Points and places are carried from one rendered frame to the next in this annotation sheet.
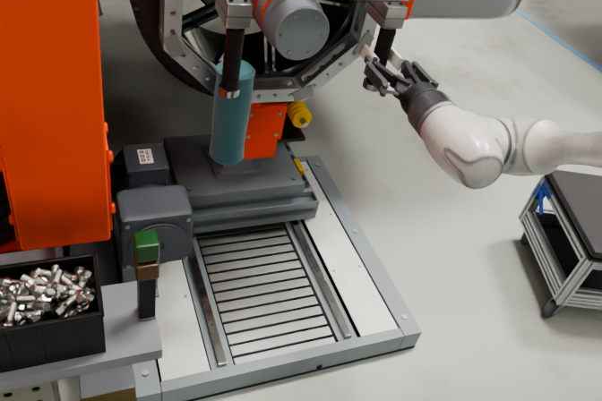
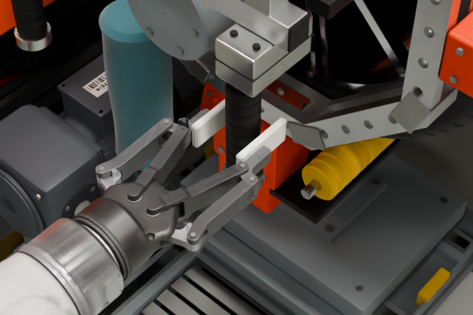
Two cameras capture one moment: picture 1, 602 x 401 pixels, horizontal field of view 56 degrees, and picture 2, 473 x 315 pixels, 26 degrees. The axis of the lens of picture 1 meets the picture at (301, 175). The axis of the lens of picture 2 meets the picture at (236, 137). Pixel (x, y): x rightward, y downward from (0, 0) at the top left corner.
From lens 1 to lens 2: 1.22 m
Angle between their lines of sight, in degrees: 50
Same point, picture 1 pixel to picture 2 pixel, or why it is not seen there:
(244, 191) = (263, 243)
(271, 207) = (292, 301)
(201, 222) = not seen: hidden behind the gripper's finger
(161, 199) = (45, 147)
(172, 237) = (20, 205)
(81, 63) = not seen: outside the picture
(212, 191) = not seen: hidden behind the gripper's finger
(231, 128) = (114, 106)
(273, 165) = (365, 245)
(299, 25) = not seen: outside the picture
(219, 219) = (217, 256)
